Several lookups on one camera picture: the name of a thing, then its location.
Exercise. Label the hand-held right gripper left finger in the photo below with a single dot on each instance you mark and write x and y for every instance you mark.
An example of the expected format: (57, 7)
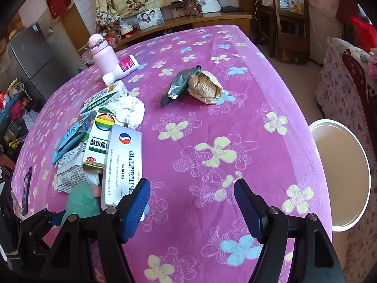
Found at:
(136, 209)

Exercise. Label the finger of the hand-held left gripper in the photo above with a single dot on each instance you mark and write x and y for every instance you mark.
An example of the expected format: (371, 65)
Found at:
(44, 240)
(41, 218)

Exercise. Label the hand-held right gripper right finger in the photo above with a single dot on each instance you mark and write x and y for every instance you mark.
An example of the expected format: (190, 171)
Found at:
(250, 212)

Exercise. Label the white printed snack packet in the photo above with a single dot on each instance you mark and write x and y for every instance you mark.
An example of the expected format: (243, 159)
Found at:
(70, 174)

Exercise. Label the rainbow print medicine box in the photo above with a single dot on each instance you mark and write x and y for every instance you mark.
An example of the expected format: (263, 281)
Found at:
(98, 141)

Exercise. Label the white round bin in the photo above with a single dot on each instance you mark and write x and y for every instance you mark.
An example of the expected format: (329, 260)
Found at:
(338, 177)

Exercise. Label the black slim pouch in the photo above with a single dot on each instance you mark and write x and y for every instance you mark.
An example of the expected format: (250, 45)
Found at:
(27, 188)

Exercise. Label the teal soft cloth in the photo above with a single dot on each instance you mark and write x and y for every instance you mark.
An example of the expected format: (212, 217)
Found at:
(82, 202)

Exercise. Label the white red-blue logo medicine box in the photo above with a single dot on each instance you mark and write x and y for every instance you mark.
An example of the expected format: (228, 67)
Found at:
(126, 159)

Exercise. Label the blue green wrapper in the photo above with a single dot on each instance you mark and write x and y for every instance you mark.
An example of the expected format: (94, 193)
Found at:
(69, 138)

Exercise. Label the pink floral tablecloth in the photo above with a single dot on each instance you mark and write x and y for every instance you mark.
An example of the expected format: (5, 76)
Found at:
(206, 123)

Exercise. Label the crumpled white tissue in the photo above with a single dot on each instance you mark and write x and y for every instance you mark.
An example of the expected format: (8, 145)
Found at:
(129, 110)

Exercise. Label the white plastic bag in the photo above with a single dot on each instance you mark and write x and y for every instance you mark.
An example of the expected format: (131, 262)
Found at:
(29, 119)

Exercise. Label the pile of colourful bags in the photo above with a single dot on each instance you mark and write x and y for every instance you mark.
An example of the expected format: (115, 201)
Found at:
(13, 106)

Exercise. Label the green white milk carton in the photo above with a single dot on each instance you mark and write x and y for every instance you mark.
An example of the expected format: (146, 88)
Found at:
(100, 97)

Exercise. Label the dark green foil wrapper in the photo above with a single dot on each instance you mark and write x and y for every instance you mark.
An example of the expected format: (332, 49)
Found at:
(176, 85)

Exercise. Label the crumpled brown paper bag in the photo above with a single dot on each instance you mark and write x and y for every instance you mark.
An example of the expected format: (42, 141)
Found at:
(204, 88)

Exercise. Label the white pill bottle magenta label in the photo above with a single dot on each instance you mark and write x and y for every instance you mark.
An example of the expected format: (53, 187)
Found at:
(126, 64)

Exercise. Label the pink water bottle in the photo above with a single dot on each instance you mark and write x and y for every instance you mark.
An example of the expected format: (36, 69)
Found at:
(103, 59)

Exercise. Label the floral covered sofa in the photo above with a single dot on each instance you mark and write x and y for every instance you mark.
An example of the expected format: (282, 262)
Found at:
(332, 79)

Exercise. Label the clear plastic bag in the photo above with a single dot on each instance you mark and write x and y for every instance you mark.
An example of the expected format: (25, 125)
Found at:
(87, 57)

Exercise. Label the grey refrigerator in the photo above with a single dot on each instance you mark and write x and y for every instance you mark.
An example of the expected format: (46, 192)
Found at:
(32, 56)

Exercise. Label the dark red floral cover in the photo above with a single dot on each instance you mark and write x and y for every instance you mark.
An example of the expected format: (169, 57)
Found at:
(355, 76)

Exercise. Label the wooden chair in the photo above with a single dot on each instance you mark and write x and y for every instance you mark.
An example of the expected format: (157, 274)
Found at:
(290, 35)

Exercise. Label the framed couple photo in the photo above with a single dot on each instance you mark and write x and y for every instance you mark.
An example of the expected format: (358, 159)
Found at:
(150, 19)

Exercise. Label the wooden cabinet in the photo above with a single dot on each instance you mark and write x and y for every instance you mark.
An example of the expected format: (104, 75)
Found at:
(206, 19)

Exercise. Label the red plastic bag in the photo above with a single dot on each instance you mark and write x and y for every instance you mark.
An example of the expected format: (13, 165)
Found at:
(363, 32)

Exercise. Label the wedding photo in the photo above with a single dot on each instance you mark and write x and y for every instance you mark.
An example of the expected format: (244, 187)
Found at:
(210, 1)

